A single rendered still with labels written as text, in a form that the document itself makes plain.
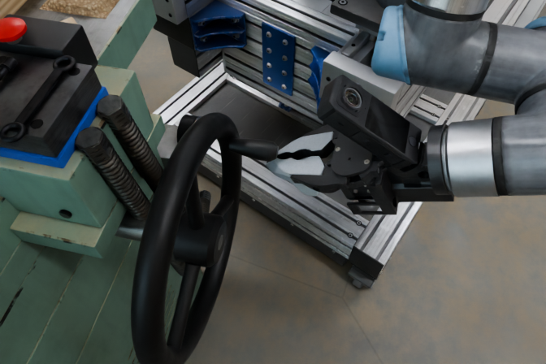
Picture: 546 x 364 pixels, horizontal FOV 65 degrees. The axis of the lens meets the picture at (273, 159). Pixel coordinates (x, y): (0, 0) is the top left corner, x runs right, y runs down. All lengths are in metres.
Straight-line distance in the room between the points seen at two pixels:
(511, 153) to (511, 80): 0.09
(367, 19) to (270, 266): 0.84
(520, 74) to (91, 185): 0.42
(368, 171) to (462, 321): 1.01
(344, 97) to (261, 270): 1.00
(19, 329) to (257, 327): 0.82
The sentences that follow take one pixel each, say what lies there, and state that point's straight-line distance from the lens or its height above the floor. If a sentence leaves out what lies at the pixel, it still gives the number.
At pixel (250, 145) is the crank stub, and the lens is 0.50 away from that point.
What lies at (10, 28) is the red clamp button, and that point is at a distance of 0.45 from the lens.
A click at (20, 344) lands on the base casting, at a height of 0.75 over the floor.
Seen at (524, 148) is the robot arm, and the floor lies 0.97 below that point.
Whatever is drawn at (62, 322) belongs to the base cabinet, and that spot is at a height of 0.68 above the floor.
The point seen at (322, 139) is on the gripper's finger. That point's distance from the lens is 0.50.
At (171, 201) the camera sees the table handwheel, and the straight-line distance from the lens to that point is 0.37.
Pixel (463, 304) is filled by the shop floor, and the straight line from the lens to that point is 1.43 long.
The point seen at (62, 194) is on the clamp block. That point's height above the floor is 0.93.
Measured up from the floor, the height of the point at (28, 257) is 0.82.
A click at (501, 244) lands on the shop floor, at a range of 1.57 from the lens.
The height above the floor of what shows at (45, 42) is 1.01.
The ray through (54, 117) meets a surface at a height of 1.00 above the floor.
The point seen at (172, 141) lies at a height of 0.62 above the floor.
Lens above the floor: 1.26
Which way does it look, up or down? 54 degrees down
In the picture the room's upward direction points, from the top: straight up
